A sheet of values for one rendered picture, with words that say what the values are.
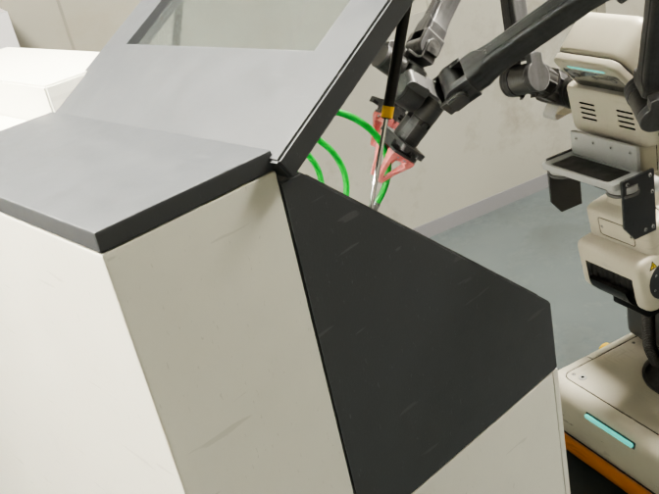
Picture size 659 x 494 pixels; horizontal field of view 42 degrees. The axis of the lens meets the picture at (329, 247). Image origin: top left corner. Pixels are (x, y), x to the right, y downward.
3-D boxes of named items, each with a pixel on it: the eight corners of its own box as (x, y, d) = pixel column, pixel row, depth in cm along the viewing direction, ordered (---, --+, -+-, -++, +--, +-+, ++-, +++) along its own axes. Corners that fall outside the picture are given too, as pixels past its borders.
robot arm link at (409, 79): (474, 100, 166) (463, 71, 172) (435, 74, 159) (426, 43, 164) (428, 135, 173) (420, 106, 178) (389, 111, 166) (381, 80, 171)
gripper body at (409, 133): (399, 151, 170) (422, 122, 168) (378, 129, 177) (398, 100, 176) (421, 165, 174) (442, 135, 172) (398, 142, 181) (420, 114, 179)
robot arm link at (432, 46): (442, 43, 195) (418, 51, 202) (405, 15, 189) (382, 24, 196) (426, 88, 192) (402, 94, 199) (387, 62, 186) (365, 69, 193)
